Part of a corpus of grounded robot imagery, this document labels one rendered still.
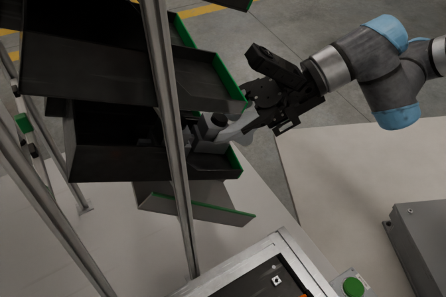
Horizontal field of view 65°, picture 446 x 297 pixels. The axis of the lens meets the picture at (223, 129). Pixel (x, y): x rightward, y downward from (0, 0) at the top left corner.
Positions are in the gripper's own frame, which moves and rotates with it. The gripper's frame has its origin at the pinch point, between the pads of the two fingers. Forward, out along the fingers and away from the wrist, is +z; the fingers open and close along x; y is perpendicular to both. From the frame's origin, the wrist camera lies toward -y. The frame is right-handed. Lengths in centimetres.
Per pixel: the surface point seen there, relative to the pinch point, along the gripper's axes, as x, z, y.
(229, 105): -8.4, -5.2, -10.6
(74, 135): -7.1, 13.9, -18.8
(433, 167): 2, -45, 64
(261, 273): -16.7, 7.9, 27.9
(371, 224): -9, -19, 52
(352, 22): 209, -122, 189
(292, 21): 227, -75, 166
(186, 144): -3.6, 4.8, -3.0
